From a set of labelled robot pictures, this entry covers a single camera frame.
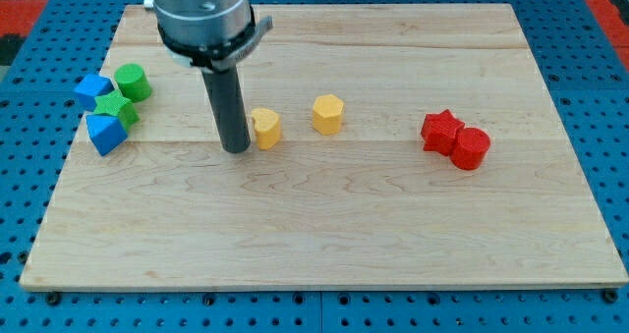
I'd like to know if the yellow hexagon block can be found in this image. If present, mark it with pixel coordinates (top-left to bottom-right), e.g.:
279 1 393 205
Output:
313 94 344 136

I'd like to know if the yellow heart block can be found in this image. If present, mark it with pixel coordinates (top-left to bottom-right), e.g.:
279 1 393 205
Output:
252 107 282 150

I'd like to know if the wooden board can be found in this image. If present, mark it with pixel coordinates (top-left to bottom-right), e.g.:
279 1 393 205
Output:
20 4 628 293

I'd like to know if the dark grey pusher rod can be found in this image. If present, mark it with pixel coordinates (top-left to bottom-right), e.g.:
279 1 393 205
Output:
202 67 251 153

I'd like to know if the red star block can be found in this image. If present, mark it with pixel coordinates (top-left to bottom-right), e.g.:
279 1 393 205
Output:
420 109 465 156

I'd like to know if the red cylinder block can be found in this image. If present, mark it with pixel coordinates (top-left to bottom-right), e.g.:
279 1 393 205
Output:
450 128 491 171

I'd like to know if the green cylinder block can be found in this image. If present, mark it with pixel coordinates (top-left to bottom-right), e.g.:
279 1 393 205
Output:
114 63 152 102

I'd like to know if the green star block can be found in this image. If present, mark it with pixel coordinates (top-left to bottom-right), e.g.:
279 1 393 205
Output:
93 89 140 132

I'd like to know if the blue triangle block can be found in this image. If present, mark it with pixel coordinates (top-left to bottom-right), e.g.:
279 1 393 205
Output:
86 114 128 156

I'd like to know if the blue cube block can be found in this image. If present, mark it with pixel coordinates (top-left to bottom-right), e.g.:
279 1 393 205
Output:
73 74 114 112

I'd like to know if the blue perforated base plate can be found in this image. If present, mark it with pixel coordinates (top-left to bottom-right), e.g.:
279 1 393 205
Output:
1 0 628 332

